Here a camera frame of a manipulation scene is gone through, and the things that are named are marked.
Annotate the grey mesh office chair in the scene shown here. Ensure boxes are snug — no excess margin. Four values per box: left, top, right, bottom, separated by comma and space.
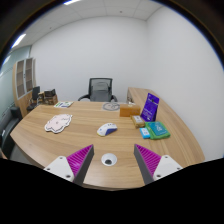
77, 77, 118, 103

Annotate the dark armchair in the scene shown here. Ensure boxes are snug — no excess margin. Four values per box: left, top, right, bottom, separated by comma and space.
0, 106, 24, 159

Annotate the tan wrapped packet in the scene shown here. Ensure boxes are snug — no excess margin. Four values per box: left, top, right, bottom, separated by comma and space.
130, 114, 146, 129

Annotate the brown cardboard box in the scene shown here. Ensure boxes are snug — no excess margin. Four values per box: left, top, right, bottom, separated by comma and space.
41, 94, 59, 106

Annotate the wooden shelf cabinet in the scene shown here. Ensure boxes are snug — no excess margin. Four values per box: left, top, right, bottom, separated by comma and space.
12, 57, 37, 118

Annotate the green flat packet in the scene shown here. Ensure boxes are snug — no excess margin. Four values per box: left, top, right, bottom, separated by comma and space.
144, 121, 171, 140

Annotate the white and blue computer mouse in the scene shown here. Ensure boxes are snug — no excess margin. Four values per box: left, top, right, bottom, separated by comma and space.
96, 122, 118, 138

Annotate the orange wooden box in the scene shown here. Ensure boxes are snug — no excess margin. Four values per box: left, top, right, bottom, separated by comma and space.
119, 103, 142, 118

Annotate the black cardboard box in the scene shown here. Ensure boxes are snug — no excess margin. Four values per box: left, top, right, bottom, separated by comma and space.
43, 88, 57, 98

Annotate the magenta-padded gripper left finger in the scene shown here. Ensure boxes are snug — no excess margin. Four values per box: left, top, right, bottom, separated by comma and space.
43, 144, 95, 187

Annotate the small blue packet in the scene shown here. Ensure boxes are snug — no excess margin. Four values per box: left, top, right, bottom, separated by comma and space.
139, 127, 152, 140

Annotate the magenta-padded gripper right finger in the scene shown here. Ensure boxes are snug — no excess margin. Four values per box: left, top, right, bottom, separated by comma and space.
133, 143, 184, 186

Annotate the pink pig-shaped mouse pad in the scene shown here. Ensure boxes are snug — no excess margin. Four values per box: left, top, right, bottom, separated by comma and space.
44, 113, 73, 134

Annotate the long ceiling light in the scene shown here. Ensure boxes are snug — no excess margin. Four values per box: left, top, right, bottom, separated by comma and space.
63, 0, 81, 6
11, 33, 27, 49

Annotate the purple standing pouch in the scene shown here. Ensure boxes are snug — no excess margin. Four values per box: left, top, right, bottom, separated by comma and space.
140, 92, 160, 123

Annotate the white round desk grommet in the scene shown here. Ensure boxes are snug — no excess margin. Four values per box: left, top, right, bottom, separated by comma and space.
100, 152, 118, 167

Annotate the white sticker sheet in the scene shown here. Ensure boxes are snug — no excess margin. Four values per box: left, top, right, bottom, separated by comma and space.
53, 101, 74, 109

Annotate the wooden side desk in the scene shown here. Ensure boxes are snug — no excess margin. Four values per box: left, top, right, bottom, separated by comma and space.
126, 87, 158, 105

